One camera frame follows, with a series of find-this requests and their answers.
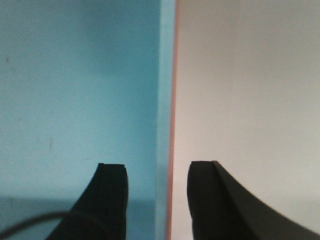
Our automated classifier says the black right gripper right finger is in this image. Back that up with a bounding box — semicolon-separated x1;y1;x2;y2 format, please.
187;161;320;240

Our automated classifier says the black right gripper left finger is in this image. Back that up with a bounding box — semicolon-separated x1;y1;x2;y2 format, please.
47;163;129;240

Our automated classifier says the light blue plastic box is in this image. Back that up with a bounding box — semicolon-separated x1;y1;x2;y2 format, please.
0;0;177;240

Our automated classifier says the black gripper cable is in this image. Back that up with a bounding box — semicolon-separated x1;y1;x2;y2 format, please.
0;211;108;240

